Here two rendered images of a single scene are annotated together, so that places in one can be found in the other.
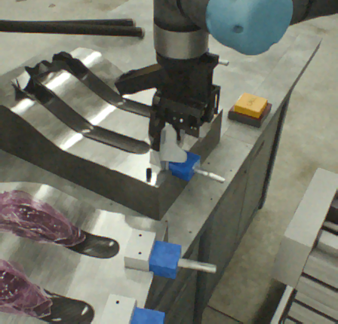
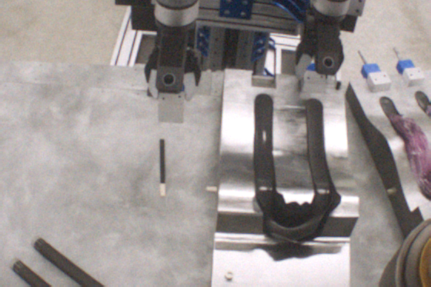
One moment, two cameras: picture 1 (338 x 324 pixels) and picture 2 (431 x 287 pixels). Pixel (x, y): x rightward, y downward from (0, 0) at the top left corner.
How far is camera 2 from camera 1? 144 cm
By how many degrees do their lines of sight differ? 73
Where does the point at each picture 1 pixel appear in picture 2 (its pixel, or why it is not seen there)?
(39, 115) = (342, 178)
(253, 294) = not seen: hidden behind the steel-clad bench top
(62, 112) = (319, 173)
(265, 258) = not seen: hidden behind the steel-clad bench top
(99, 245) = (385, 108)
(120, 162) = (335, 111)
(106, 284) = (402, 93)
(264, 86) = (107, 84)
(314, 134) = not seen: outside the picture
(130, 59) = (106, 234)
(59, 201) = (387, 129)
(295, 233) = not seen: outside the picture
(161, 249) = (371, 71)
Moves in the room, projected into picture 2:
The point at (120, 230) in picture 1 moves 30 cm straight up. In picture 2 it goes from (372, 101) to (403, 7)
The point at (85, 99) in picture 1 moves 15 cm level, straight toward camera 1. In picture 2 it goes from (289, 167) to (339, 128)
